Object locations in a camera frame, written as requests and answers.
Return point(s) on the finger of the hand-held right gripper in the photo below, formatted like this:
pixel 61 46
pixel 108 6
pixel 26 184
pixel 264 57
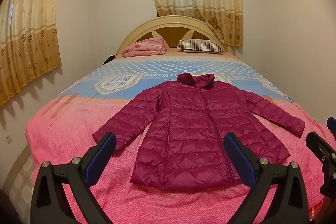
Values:
pixel 319 145
pixel 332 123

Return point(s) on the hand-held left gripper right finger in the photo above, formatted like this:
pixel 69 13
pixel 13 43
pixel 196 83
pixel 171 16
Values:
pixel 240 154

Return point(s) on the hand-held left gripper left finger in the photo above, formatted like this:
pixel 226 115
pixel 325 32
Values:
pixel 101 151

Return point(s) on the magenta quilted puffer jacket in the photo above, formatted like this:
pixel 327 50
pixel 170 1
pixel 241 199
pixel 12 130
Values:
pixel 199 129

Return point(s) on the bed with pink-blue cover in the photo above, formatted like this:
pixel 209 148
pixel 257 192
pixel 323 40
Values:
pixel 78 119

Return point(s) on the pink floral folded blanket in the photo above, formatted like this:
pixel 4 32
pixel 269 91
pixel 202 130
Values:
pixel 145 47

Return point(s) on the striped pillow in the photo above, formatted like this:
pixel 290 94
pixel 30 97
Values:
pixel 200 46

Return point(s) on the cream wooden headboard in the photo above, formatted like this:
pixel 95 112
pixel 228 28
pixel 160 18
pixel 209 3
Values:
pixel 170 27

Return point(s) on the white wall socket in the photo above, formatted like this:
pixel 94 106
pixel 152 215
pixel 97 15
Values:
pixel 9 139

